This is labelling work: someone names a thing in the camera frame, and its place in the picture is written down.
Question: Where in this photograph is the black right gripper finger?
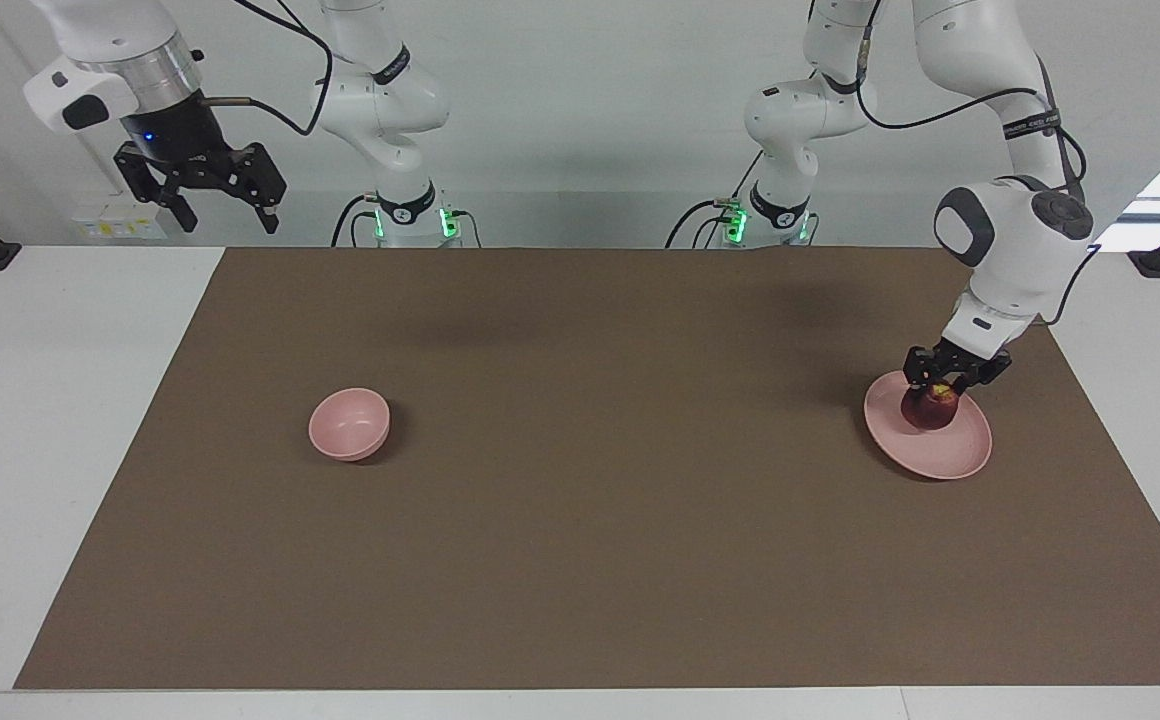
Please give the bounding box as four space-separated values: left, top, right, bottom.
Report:
113 141 200 234
220 142 289 236

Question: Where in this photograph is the red apple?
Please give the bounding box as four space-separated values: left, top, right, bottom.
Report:
900 384 961 432

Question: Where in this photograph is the pink plate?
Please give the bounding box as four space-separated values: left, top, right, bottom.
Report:
862 370 994 481

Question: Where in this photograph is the pink bowl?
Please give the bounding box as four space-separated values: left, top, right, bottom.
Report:
308 387 392 462

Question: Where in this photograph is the brown table mat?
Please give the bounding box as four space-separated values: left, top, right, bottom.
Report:
13 247 1160 691

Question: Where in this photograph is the white wall outlet box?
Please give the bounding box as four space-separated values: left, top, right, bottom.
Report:
73 198 167 241

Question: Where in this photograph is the black base cable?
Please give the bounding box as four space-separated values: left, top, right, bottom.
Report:
330 193 379 248
665 197 733 249

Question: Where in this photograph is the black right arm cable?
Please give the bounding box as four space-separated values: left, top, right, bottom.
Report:
200 0 339 138

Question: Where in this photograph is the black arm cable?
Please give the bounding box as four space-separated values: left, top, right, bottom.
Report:
854 25 1103 328
200 0 339 138

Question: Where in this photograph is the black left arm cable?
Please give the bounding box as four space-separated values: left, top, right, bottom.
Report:
854 25 1103 328

